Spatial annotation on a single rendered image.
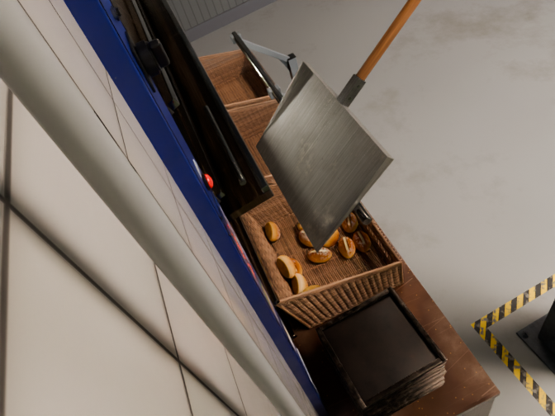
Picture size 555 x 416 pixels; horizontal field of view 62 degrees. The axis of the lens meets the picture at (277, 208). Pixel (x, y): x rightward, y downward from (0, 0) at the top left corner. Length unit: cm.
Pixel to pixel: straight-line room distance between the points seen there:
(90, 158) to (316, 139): 135
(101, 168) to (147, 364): 11
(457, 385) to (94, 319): 156
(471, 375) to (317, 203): 76
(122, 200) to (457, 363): 161
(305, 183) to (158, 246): 130
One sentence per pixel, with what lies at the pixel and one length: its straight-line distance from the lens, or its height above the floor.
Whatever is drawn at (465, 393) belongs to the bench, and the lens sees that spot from 170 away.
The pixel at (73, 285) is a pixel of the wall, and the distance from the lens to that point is 20.
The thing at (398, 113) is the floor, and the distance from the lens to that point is 336.
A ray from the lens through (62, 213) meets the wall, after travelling 23.
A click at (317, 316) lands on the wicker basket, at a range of 176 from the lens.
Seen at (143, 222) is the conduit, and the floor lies 207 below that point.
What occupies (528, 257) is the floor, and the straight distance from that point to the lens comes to 265.
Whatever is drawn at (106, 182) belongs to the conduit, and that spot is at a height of 210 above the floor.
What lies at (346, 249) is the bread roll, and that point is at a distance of 188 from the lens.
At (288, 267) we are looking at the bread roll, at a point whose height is 69.
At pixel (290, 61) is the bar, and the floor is 94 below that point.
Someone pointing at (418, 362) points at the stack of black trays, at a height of 80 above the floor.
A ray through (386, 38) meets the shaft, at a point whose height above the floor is 145.
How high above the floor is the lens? 220
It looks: 49 degrees down
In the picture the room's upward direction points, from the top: 21 degrees counter-clockwise
